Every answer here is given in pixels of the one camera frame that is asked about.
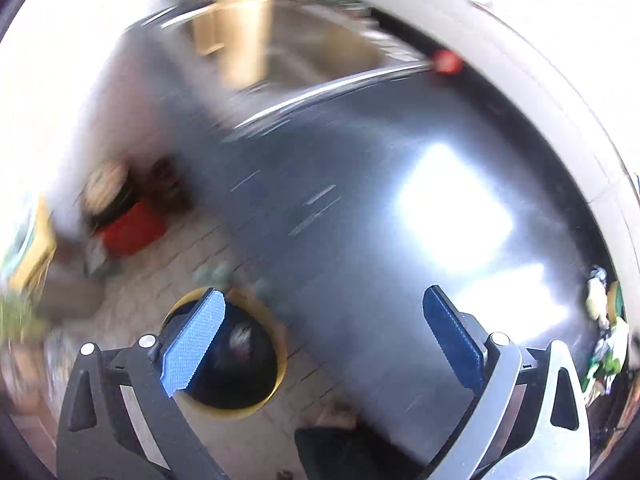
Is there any yellow rimmed trash bin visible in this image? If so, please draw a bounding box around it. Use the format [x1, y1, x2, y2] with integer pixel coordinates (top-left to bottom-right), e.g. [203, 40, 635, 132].
[160, 287, 288, 419]

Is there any stainless steel kitchen sink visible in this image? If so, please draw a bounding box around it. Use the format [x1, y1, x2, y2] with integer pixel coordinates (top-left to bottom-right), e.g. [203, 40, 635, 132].
[145, 0, 431, 133]

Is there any red plastic container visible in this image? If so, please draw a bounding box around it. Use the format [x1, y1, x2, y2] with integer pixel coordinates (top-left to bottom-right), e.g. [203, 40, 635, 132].
[96, 200, 167, 258]

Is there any wooden cutting board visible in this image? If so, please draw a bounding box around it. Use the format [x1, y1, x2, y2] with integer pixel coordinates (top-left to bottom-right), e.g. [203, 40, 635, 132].
[192, 0, 273, 90]

